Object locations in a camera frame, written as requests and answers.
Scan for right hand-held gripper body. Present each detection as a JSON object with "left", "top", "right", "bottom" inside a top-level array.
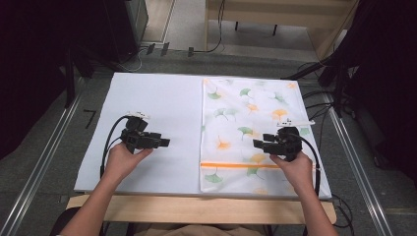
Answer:
[{"left": 264, "top": 119, "right": 316, "bottom": 162}]

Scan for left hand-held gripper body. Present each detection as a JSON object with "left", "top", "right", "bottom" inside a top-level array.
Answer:
[{"left": 120, "top": 111, "right": 155, "bottom": 155}]

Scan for white leaf-print mesh laundry bag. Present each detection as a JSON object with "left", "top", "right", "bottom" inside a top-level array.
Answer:
[{"left": 199, "top": 77, "right": 325, "bottom": 195}]

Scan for person's left hand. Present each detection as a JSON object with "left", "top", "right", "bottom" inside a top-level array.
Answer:
[{"left": 103, "top": 142, "right": 154, "bottom": 185}]

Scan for person's right hand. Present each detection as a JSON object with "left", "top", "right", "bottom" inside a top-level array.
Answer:
[{"left": 268, "top": 150, "right": 315, "bottom": 198}]

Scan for white table mat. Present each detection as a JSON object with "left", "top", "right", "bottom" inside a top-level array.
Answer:
[{"left": 73, "top": 72, "right": 332, "bottom": 201}]

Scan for wooden table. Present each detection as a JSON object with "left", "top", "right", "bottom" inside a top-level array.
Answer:
[{"left": 66, "top": 194, "right": 338, "bottom": 226}]

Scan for black metal stand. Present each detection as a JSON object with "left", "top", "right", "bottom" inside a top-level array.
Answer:
[
  {"left": 281, "top": 53, "right": 350, "bottom": 119},
  {"left": 63, "top": 48, "right": 77, "bottom": 110}
]

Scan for person's beige trousers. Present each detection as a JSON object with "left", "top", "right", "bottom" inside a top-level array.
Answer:
[{"left": 133, "top": 223, "right": 264, "bottom": 236}]

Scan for black curtain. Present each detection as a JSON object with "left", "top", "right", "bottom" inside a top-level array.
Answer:
[
  {"left": 328, "top": 0, "right": 417, "bottom": 186},
  {"left": 0, "top": 0, "right": 141, "bottom": 160}
]

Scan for wooden bench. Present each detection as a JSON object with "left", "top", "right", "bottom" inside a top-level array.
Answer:
[{"left": 205, "top": 0, "right": 359, "bottom": 61}]

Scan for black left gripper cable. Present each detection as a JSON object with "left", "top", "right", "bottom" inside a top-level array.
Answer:
[{"left": 99, "top": 114, "right": 131, "bottom": 180}]

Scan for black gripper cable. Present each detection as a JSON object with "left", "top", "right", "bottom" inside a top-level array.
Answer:
[
  {"left": 99, "top": 114, "right": 131, "bottom": 180},
  {"left": 293, "top": 131, "right": 323, "bottom": 198}
]

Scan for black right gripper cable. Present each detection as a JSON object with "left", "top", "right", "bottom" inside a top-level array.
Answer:
[{"left": 293, "top": 131, "right": 323, "bottom": 198}]

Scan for bundle of black floor cables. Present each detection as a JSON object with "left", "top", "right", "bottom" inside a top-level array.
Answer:
[{"left": 300, "top": 88, "right": 336, "bottom": 134}]

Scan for white floor cable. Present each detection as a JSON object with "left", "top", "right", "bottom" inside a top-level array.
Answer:
[{"left": 116, "top": 48, "right": 145, "bottom": 74}]

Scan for aluminium floor rail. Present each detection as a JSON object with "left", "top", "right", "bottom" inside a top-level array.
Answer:
[
  {"left": 323, "top": 94, "right": 394, "bottom": 236},
  {"left": 0, "top": 91, "right": 84, "bottom": 236}
]

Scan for black looped floor cable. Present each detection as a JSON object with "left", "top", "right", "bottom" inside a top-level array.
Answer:
[{"left": 329, "top": 193, "right": 356, "bottom": 230}]

